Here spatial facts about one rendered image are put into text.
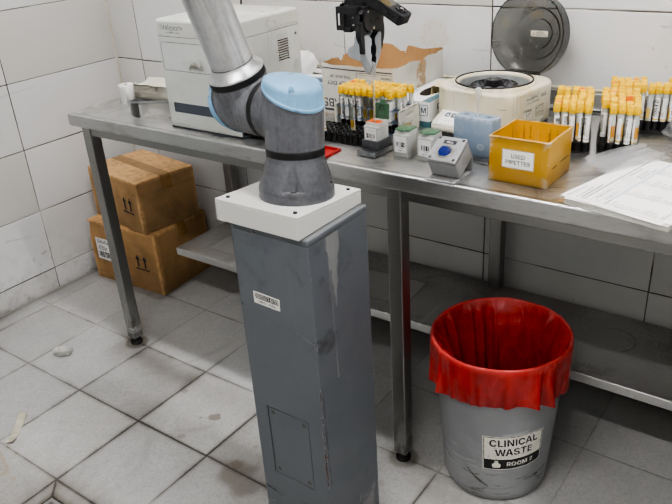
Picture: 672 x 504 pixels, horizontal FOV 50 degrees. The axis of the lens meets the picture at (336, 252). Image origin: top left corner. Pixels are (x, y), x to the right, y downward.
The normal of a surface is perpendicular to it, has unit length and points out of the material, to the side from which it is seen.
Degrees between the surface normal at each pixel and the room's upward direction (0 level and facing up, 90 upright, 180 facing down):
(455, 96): 90
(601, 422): 0
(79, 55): 90
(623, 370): 0
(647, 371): 0
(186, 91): 90
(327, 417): 90
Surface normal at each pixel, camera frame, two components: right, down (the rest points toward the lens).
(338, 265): 0.81, 0.22
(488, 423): -0.30, 0.50
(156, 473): -0.06, -0.89
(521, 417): 0.14, 0.49
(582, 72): -0.58, 0.40
